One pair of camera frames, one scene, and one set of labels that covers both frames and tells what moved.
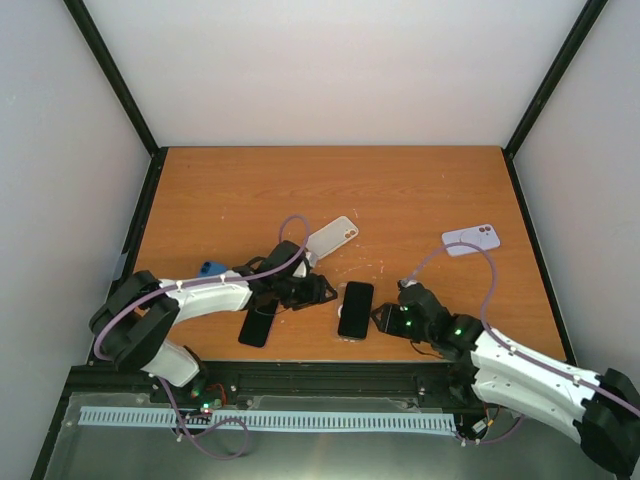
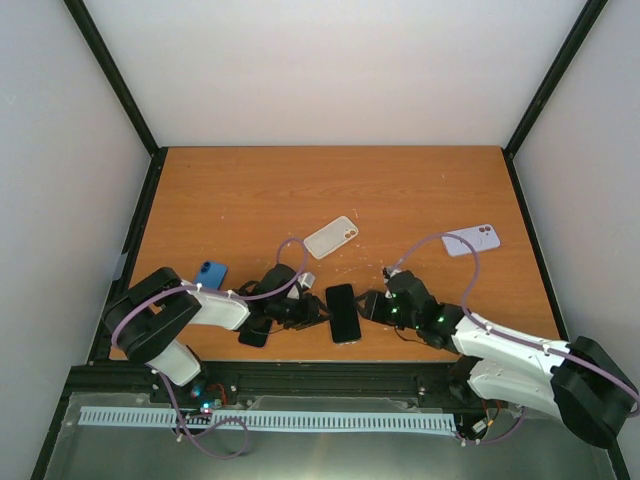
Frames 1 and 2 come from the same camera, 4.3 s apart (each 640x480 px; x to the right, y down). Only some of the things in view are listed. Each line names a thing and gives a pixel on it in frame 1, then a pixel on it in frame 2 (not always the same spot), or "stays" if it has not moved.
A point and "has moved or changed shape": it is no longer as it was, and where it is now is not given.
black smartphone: x=356 y=310 has moved or changed shape
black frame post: x=586 y=20 stays
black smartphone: x=330 y=237 stays
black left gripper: x=315 y=292 → x=310 y=316
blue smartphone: x=210 y=268 stays
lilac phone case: x=482 y=235 stays
